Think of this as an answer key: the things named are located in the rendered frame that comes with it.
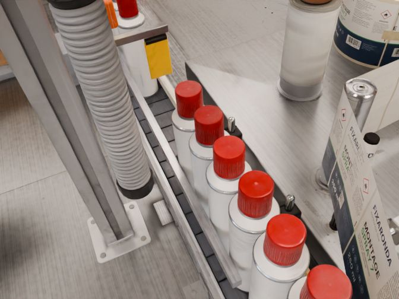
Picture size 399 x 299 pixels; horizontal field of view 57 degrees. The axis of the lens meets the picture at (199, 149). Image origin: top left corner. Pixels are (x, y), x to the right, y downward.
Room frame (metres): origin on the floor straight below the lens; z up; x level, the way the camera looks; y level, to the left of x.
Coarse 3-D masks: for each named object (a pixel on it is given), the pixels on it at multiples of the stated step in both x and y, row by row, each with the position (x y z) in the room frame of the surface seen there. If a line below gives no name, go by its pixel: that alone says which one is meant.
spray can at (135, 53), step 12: (120, 0) 0.59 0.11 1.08; (132, 0) 0.59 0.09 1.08; (120, 12) 0.59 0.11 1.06; (132, 12) 0.59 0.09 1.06; (120, 24) 0.59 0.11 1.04; (132, 24) 0.58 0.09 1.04; (144, 24) 0.59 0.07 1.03; (132, 48) 0.58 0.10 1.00; (144, 48) 0.58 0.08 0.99; (132, 60) 0.58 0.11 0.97; (144, 60) 0.58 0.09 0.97; (132, 72) 0.58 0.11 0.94; (144, 72) 0.58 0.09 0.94; (144, 84) 0.58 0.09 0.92; (156, 84) 0.59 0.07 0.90; (144, 96) 0.58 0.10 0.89
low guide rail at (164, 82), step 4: (164, 76) 0.60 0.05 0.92; (160, 80) 0.59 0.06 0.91; (164, 80) 0.59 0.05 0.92; (164, 84) 0.57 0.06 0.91; (168, 84) 0.57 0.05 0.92; (164, 88) 0.57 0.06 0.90; (168, 88) 0.56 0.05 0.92; (172, 88) 0.56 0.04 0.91; (168, 92) 0.55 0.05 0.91; (172, 92) 0.55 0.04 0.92; (168, 96) 0.56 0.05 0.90; (172, 96) 0.53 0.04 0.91; (172, 100) 0.53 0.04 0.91
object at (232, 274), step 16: (128, 80) 0.53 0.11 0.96; (144, 112) 0.44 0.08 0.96; (160, 144) 0.37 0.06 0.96; (176, 160) 0.34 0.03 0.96; (176, 176) 0.31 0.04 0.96; (192, 192) 0.28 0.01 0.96; (192, 208) 0.26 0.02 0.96; (208, 224) 0.23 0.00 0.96; (208, 240) 0.21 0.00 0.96; (224, 256) 0.18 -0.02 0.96; (224, 272) 0.17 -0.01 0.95
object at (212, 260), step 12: (132, 96) 0.59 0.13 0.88; (156, 96) 0.58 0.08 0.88; (156, 108) 0.55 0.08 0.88; (168, 108) 0.54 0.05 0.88; (144, 120) 0.51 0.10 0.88; (156, 120) 0.51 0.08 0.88; (168, 120) 0.51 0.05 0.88; (144, 132) 0.48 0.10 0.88; (168, 132) 0.47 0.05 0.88; (156, 144) 0.45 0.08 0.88; (156, 156) 0.42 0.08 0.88; (168, 168) 0.39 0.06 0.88; (168, 180) 0.37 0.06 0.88; (180, 192) 0.34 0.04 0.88; (180, 204) 0.32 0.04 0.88; (192, 216) 0.29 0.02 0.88; (192, 228) 0.27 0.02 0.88; (204, 240) 0.25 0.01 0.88; (204, 252) 0.23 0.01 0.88; (216, 264) 0.21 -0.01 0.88; (216, 276) 0.20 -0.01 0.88; (228, 288) 0.18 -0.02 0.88
